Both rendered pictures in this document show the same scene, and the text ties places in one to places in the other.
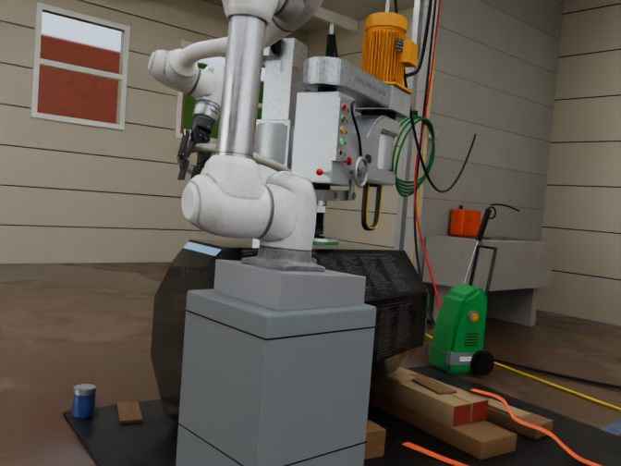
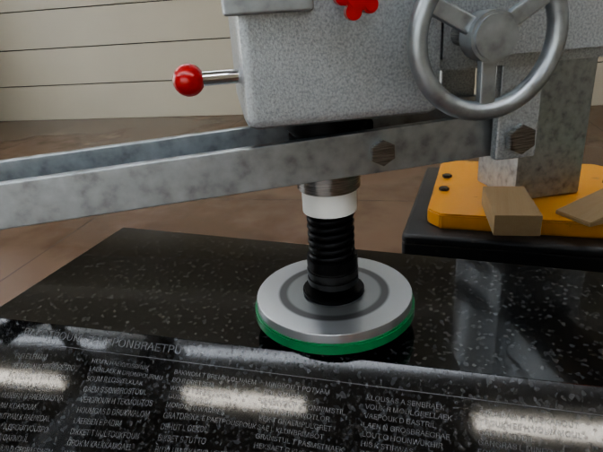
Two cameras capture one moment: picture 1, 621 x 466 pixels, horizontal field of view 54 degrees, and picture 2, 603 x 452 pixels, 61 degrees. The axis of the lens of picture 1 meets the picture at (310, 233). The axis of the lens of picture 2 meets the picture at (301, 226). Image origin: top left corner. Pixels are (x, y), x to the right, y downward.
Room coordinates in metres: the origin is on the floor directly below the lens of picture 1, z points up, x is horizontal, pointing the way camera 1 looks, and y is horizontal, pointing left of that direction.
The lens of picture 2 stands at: (2.50, -0.51, 1.28)
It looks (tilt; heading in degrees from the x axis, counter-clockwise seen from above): 23 degrees down; 55
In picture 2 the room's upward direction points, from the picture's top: 4 degrees counter-clockwise
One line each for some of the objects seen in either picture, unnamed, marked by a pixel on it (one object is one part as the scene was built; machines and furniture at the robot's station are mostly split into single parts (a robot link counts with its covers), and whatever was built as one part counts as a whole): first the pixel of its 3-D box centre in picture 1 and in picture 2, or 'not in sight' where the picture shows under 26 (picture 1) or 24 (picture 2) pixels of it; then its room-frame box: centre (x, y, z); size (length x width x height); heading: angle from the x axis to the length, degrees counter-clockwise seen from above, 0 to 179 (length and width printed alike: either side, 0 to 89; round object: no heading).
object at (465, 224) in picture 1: (468, 222); not in sight; (6.03, -1.56, 1.00); 0.50 x 0.22 x 0.33; 131
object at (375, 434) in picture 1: (348, 442); not in sight; (2.54, -0.23, 0.07); 0.30 x 0.12 x 0.12; 121
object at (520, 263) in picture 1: (488, 281); not in sight; (5.95, -1.79, 0.43); 1.30 x 0.62 x 0.86; 131
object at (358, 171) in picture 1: (354, 171); (470, 34); (2.94, -0.19, 1.24); 0.15 x 0.10 x 0.15; 152
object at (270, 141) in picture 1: (308, 147); not in sight; (3.70, 0.06, 1.41); 0.74 x 0.34 x 0.25; 60
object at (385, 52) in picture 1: (385, 54); not in sight; (3.46, -0.35, 1.95); 0.31 x 0.28 x 0.40; 62
